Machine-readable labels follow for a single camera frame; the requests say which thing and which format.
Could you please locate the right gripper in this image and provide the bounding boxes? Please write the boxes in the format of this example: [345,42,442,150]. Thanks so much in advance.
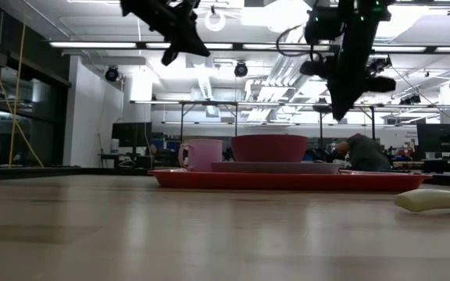
[299,54,397,121]

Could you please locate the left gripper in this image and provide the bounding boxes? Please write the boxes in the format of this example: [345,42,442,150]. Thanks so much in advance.
[120,0,212,66]

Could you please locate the dark red bowl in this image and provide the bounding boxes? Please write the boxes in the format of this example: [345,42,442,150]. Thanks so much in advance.
[230,134,310,163]

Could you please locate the lavender grey plate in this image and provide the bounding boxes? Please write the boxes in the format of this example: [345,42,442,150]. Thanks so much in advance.
[210,161,343,175]

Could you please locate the pink mug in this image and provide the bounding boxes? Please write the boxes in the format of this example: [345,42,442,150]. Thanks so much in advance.
[177,139,224,173]

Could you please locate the red plastic tray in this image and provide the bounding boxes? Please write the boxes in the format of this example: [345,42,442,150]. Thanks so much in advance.
[148,168,433,193]

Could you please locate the person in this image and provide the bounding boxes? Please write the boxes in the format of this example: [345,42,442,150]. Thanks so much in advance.
[334,133,392,172]

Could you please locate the overhead light bar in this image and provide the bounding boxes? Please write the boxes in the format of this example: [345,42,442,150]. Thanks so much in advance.
[48,41,450,55]

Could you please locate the black computer monitor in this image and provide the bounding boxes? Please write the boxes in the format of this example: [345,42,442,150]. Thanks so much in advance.
[111,122,153,157]
[416,123,450,154]

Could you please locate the white ring ceiling lamp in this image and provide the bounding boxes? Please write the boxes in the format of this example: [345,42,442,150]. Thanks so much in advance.
[204,5,227,33]

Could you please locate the black background workstation frame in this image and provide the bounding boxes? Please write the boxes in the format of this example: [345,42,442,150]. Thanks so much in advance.
[318,103,377,149]
[180,100,240,167]

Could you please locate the black ceiling camera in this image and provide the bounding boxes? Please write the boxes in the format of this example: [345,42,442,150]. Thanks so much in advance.
[105,65,120,83]
[367,56,392,77]
[399,93,422,105]
[234,60,249,78]

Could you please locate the yellow cable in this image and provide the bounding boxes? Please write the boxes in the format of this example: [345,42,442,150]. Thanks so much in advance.
[0,0,45,169]

